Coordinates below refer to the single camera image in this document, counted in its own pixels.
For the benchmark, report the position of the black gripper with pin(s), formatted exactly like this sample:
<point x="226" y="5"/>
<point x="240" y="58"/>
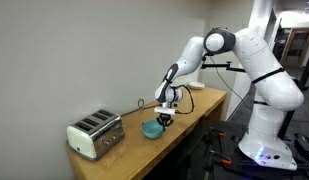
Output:
<point x="164" y="120"/>

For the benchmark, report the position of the blue bowl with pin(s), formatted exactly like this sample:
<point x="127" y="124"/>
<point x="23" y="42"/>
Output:
<point x="152" y="129"/>

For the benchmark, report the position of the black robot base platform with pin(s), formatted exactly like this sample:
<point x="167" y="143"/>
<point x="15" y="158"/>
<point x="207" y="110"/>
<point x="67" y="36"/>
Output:
<point x="243" y="167"/>

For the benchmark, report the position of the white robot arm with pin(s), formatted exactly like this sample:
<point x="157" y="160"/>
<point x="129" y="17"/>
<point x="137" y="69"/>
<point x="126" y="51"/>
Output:
<point x="276" y="92"/>

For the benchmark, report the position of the white plate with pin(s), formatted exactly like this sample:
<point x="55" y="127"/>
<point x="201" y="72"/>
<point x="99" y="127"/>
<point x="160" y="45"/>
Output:
<point x="196" y="85"/>

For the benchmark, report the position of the wooden table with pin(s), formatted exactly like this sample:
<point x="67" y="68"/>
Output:
<point x="135" y="155"/>

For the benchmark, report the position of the white and chrome toaster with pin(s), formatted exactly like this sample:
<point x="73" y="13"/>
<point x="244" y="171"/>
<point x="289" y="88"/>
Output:
<point x="96" y="134"/>

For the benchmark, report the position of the brown wooden door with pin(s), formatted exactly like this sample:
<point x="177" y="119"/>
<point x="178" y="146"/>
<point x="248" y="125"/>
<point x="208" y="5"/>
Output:
<point x="296" y="48"/>

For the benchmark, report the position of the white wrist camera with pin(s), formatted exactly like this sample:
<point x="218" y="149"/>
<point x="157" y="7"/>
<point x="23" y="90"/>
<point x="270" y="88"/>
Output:
<point x="163" y="110"/>

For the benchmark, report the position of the orange handled clamp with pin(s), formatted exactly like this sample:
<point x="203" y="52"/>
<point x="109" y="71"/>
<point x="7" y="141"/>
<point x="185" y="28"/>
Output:
<point x="217" y="132"/>
<point x="225" y="160"/>

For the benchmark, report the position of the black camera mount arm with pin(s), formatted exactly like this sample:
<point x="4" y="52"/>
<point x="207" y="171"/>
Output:
<point x="227" y="66"/>

